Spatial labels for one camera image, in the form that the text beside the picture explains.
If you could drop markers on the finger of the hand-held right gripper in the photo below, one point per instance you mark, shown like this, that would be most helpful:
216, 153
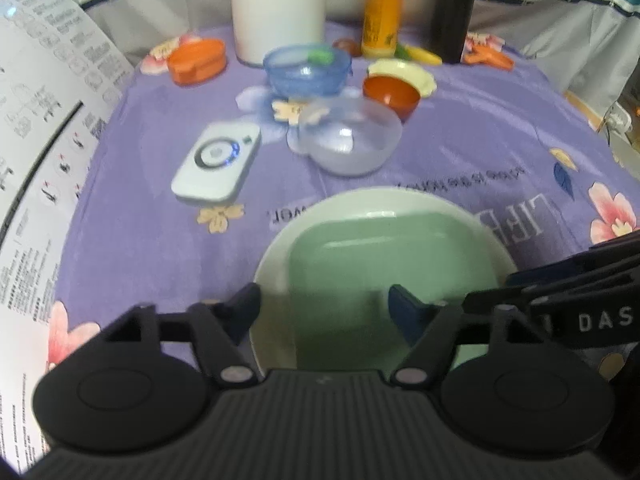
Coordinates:
560, 264
550, 292

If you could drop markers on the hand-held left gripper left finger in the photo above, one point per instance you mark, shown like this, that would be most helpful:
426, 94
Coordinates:
246, 301

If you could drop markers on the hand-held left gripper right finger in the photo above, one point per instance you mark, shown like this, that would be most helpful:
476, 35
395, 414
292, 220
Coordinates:
401, 302

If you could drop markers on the pale green plate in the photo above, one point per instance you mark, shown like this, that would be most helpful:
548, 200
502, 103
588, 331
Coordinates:
375, 260

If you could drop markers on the clear plastic bowl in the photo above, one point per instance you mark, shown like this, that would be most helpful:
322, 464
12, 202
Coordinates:
350, 145

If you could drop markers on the orange bowl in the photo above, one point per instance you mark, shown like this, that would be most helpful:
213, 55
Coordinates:
390, 96

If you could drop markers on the blue translucent bowl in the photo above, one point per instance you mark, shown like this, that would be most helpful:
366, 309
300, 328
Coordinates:
305, 79

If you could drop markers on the cream scalloped plate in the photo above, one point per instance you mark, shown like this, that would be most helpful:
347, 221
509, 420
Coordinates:
400, 67

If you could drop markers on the white round-dial device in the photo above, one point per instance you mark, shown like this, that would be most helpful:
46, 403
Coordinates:
215, 165

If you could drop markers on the white power strip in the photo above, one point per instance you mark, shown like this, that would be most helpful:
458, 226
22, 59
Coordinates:
620, 121

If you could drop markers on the purple floral cloth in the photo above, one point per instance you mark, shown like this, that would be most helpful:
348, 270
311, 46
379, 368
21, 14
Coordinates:
450, 135

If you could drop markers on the orange toy frying pan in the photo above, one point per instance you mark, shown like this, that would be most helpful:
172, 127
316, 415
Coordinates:
492, 58

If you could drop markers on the orange toy pot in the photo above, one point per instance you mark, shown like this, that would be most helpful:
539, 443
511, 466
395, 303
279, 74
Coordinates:
195, 62

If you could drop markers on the yellow toy banana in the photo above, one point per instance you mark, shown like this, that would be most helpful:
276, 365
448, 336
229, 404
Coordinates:
424, 55

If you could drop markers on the green toy cucumber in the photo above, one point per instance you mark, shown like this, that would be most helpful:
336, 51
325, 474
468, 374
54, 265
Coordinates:
401, 52

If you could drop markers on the small green toy vegetable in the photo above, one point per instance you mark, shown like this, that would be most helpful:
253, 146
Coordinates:
320, 56

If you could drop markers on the brown toy chestnut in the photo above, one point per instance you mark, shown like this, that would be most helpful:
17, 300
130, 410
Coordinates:
347, 48

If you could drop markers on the black tall bottle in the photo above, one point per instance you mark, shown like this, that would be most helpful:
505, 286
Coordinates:
452, 10

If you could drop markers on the white instruction sheet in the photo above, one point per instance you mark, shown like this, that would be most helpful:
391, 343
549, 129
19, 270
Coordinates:
40, 110

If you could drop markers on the orange juice bottle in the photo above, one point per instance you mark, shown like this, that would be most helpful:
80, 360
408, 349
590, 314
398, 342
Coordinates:
381, 20

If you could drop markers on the white thermos jug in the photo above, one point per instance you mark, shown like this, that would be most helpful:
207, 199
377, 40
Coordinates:
277, 10

